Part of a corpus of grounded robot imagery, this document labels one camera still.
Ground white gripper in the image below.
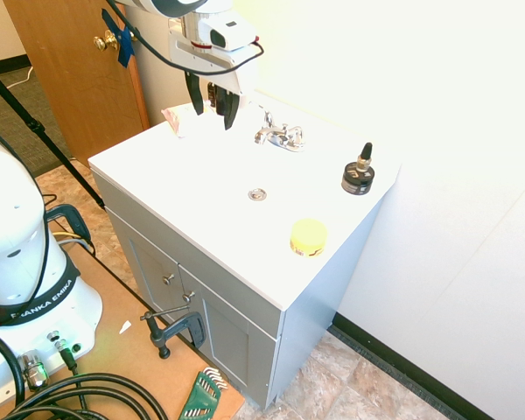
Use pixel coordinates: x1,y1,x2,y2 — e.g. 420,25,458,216
167,20,259,131

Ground pink white cloth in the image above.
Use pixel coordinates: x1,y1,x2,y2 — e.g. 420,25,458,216
160,102,211,139

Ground chrome sink faucet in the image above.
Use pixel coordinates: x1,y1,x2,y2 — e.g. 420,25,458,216
253,110,307,154

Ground white sink countertop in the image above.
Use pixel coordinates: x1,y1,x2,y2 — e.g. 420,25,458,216
87,89,403,312

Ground blue painter tape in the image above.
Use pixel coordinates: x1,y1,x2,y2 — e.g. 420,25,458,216
100,8,140,69

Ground brass door knob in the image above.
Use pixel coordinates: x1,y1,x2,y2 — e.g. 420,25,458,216
92,30,120,53

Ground brown wooden door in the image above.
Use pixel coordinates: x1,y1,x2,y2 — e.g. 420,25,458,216
3,0,151,169

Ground black dropper bottle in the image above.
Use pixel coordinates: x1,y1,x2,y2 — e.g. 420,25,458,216
340,142,376,196

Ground yellow round jar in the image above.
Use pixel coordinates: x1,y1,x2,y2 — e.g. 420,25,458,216
289,218,328,259

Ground black tripod leg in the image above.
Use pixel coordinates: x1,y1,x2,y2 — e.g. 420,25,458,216
0,59,107,211

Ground grey vanity cabinet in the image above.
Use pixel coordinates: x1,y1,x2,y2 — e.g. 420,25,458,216
90,168,385,411

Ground black C-clamp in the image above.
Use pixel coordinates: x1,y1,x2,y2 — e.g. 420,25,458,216
139,304,207,361
45,203,93,246

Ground brown wooden base board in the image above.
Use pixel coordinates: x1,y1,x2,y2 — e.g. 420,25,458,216
47,241,247,420

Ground green hex key set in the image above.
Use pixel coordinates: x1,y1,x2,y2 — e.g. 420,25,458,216
176,367,229,420

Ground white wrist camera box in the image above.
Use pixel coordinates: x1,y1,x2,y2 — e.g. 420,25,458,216
198,15,258,52

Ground white floor cable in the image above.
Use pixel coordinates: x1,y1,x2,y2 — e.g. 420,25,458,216
0,66,35,100

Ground black coiled cables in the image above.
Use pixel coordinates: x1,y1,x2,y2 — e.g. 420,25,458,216
0,325,171,420

